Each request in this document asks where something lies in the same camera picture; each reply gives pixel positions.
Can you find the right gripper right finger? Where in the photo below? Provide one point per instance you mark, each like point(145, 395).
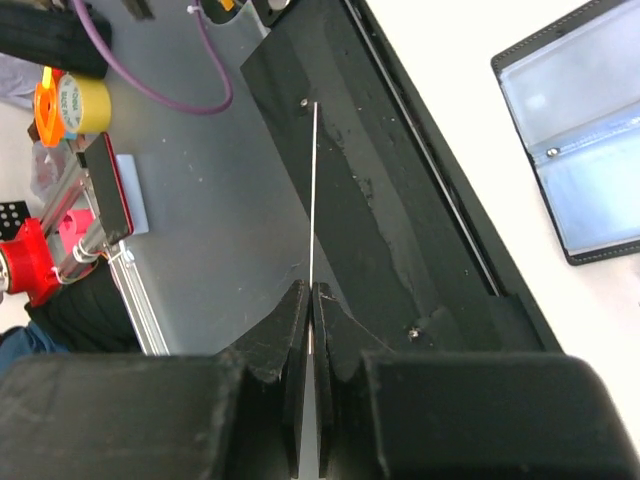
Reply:
point(413, 412)

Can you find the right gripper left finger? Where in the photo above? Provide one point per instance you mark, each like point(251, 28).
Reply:
point(233, 415)

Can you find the gold beige card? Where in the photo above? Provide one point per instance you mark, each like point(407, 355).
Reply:
point(312, 219)

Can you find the black leather card holder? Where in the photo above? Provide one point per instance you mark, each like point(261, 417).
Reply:
point(572, 91)

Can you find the black red flat device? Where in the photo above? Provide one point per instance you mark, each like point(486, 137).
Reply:
point(114, 213)

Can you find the orange plastic spool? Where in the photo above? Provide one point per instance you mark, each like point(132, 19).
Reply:
point(48, 123)

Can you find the yellow tape roll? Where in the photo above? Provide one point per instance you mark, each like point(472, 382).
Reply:
point(84, 104)

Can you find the red plastic mount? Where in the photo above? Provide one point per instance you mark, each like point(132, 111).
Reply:
point(27, 265)

